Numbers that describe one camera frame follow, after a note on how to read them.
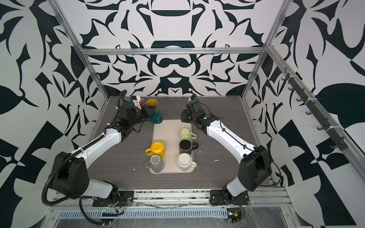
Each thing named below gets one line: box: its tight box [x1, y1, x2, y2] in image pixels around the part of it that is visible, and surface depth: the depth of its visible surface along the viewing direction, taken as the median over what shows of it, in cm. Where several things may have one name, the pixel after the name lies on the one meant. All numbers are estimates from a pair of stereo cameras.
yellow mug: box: [145, 141, 166, 159], surface depth 85 cm
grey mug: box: [144, 154, 165, 173], surface depth 79 cm
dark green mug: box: [146, 107, 164, 124], surface depth 82 cm
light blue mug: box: [145, 98, 159, 107], surface depth 105 cm
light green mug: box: [179, 128, 198, 143], surface depth 90 cm
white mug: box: [176, 152, 198, 171], surface depth 82 cm
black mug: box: [178, 138, 199, 154], surface depth 85 cm
